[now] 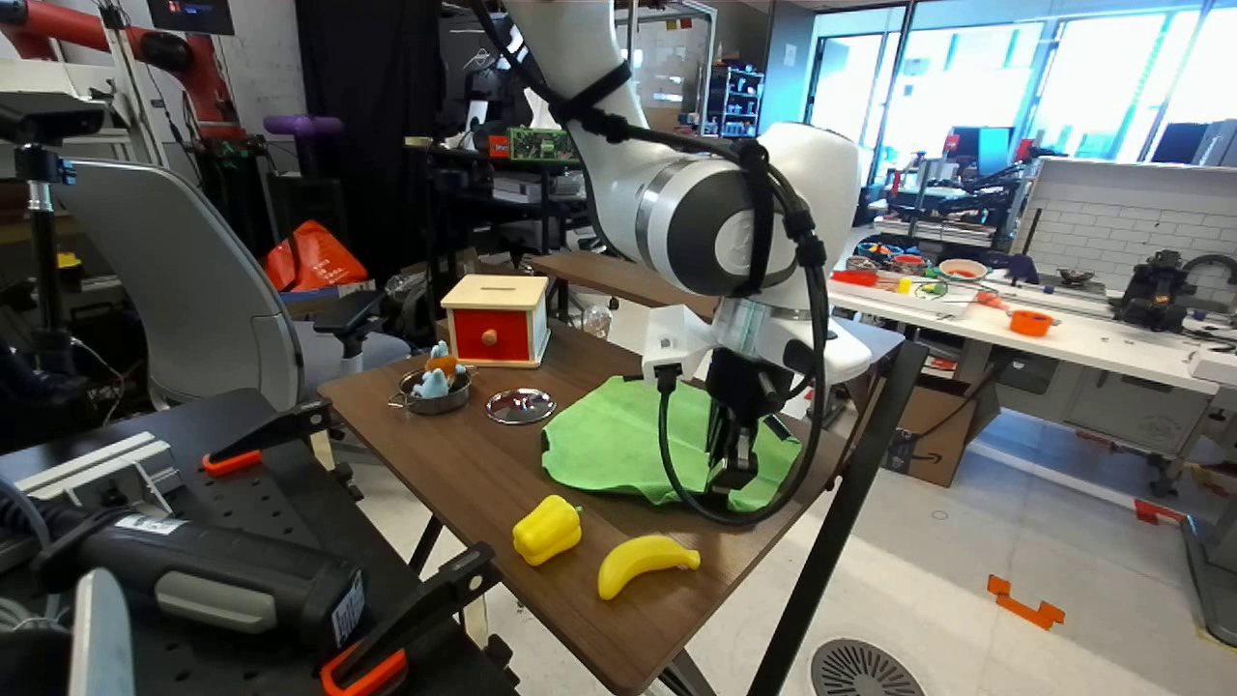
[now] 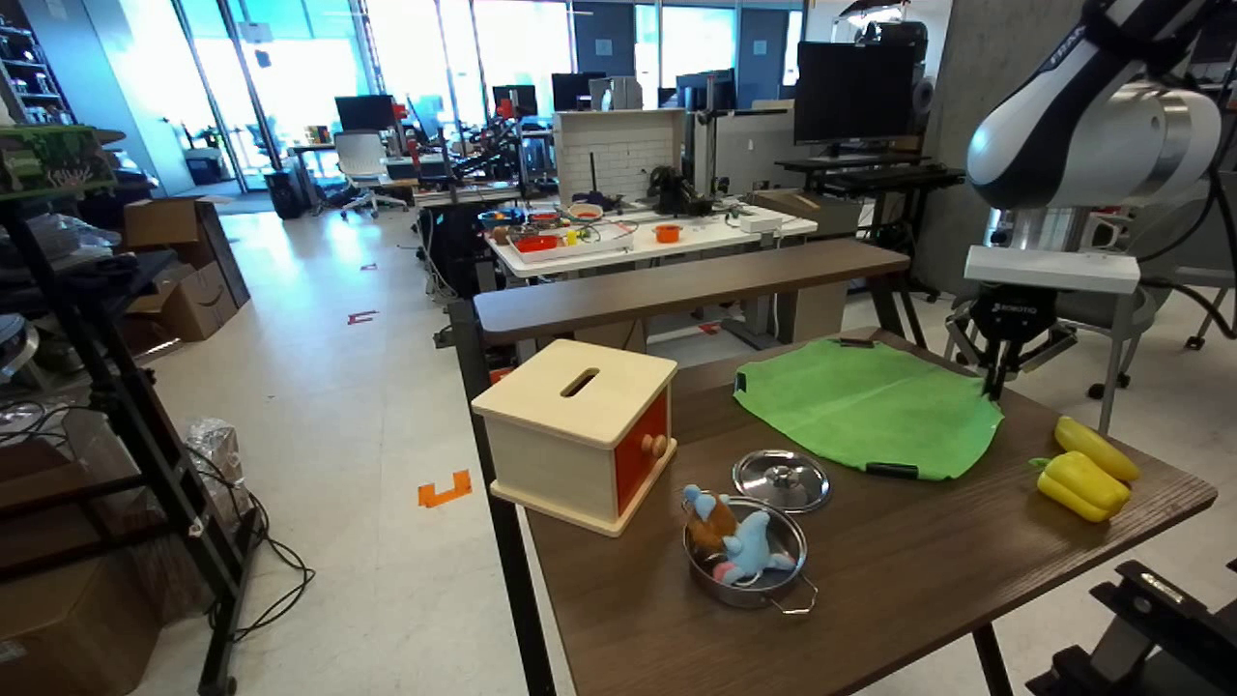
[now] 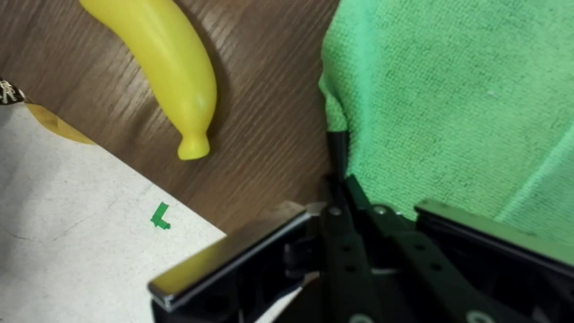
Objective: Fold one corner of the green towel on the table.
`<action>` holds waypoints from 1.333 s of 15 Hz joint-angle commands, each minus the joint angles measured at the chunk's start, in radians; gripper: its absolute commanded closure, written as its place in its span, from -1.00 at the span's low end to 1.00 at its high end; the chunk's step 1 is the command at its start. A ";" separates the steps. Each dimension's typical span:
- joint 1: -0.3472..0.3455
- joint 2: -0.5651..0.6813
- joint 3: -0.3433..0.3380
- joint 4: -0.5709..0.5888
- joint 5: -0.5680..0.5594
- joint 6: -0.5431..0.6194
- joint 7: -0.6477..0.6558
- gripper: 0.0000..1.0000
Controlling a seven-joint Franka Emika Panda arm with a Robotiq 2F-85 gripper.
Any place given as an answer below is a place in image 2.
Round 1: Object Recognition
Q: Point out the white stand platform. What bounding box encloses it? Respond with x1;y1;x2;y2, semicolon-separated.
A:
962;243;1145;297

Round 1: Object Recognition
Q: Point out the yellow toy bell pepper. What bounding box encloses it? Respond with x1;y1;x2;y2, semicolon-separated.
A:
1025;448;1138;525

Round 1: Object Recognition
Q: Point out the green towel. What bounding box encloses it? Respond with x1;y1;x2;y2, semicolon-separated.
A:
730;337;1011;485

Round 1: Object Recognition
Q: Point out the black metal shelf rack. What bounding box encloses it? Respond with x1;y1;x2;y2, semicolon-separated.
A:
0;127;275;696

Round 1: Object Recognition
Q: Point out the white cluttered work table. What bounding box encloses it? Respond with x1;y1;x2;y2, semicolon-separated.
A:
480;198;823;286

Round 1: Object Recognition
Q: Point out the black metal frame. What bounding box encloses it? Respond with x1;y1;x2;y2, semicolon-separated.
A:
1025;555;1237;696

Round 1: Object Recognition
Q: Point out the large black monitor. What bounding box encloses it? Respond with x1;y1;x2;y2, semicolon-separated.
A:
789;38;921;148

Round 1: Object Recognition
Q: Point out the white partition panel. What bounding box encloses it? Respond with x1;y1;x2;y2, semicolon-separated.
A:
552;109;689;206

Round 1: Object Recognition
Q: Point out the black floor cable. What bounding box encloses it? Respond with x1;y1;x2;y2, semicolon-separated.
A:
238;485;321;640

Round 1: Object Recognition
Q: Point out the silver metal cup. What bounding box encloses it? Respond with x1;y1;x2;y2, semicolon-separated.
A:
727;444;834;520

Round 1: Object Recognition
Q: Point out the silver metal pot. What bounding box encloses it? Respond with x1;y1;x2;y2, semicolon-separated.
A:
677;498;827;619

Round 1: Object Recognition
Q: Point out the white office chair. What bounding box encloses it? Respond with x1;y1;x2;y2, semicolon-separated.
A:
336;127;414;220

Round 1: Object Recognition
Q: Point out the brown cardboard box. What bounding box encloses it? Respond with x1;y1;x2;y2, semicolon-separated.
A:
120;193;254;346

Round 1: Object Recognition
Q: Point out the brown bench table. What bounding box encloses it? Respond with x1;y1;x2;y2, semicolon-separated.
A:
444;235;912;390

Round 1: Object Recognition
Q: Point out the wooden box with red side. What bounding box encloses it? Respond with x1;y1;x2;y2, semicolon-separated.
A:
470;337;686;542

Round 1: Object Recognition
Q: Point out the black camera tripod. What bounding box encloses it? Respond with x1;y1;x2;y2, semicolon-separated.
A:
943;282;1084;403

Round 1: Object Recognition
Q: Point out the yellow toy banana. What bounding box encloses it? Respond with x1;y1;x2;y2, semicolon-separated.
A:
1053;415;1145;485

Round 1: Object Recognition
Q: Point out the blue plush toy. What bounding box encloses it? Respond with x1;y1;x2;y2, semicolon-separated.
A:
677;479;802;592

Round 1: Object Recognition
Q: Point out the small black monitor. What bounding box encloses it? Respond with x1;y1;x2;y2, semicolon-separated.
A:
333;92;399;136

